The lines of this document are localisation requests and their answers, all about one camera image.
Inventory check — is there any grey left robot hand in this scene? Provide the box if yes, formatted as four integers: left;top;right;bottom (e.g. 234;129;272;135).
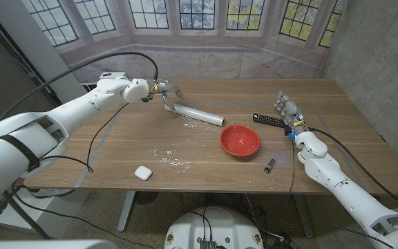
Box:
146;78;185;112

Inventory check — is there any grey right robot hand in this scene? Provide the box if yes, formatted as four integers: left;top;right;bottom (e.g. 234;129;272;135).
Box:
274;91;310;141

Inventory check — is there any cling film roll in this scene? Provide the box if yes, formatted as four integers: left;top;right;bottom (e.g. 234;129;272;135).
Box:
164;102;225;127

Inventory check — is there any clear cling film sheet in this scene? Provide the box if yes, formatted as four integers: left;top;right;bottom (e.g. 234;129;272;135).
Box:
150;117;220;174

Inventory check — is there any black TV remote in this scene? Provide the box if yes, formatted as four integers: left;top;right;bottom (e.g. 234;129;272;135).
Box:
252;113;288;128

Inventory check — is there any red plate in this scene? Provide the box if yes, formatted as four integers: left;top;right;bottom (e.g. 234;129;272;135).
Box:
219;124;260;158

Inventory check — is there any white AirPods case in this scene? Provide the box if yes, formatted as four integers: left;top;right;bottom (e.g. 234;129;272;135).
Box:
134;165;153;181

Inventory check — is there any printed window backdrop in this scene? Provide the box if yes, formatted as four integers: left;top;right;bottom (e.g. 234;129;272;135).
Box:
21;0;347;84

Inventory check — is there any small black battery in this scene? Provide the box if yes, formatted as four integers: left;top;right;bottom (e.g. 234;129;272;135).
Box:
263;157;276;174

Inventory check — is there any white power strip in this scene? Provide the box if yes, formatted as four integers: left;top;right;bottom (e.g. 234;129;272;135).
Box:
99;71;127;80

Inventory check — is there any grey table leg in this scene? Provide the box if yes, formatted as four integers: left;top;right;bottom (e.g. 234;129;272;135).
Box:
117;190;136;232
294;194;316;239

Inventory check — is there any black round fan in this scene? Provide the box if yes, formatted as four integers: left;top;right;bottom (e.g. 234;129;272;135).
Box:
133;191;159;205

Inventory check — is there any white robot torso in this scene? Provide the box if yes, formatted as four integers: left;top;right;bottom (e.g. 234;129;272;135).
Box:
164;206;265;249

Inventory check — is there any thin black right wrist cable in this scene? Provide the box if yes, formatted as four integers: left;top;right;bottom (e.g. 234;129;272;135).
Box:
287;140;296;194

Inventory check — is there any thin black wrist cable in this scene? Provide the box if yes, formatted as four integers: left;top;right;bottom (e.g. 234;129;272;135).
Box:
287;140;296;194
39;102;131;174

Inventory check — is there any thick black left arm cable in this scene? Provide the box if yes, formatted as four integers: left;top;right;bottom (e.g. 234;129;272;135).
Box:
0;51;160;122

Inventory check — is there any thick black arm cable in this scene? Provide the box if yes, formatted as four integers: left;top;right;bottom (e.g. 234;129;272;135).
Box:
0;51;160;122
308;127;398;212

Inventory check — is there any thin black left wrist cable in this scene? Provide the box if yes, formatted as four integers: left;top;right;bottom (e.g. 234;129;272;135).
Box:
39;102;131;174

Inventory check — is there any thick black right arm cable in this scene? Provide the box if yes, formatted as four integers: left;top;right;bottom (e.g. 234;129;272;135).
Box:
308;127;398;212

